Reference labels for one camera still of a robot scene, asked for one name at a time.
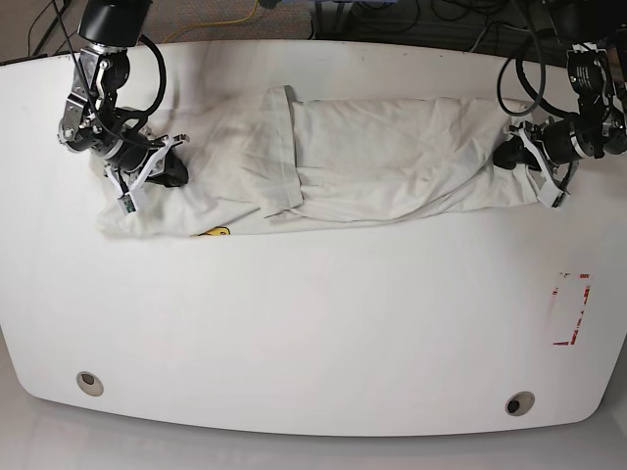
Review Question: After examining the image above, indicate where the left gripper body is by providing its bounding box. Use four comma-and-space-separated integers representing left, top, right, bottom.
506, 119, 586, 184

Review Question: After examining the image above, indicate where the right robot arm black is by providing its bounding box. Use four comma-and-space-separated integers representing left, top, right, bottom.
58, 1, 189, 190

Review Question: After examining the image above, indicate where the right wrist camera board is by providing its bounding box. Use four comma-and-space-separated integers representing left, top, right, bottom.
118, 189, 146, 215

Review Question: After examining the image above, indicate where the yellow cable on floor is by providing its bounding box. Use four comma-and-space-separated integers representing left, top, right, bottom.
164, 0, 260, 44

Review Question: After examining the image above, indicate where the table cable grommet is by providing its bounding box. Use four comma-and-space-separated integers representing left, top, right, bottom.
505, 391, 535, 417
76, 371, 104, 398

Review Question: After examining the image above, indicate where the white t-shirt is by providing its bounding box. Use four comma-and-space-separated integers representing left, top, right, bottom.
97, 86, 539, 238

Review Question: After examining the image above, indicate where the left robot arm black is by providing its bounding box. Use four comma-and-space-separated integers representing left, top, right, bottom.
493, 1, 626, 191

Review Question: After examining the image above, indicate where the black cable on floor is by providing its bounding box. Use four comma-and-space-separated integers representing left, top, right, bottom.
26, 0, 79, 56

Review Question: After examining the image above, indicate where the left table cable grommet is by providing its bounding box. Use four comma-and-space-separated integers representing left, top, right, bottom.
76, 371, 104, 398

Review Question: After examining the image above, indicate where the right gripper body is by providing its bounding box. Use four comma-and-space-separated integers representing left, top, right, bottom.
102, 134, 189, 196

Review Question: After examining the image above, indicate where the right table cable grommet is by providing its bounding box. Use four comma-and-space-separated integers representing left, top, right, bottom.
505, 391, 535, 417

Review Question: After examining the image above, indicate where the red tape rectangle marking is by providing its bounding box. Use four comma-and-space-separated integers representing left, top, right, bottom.
548, 272, 592, 347

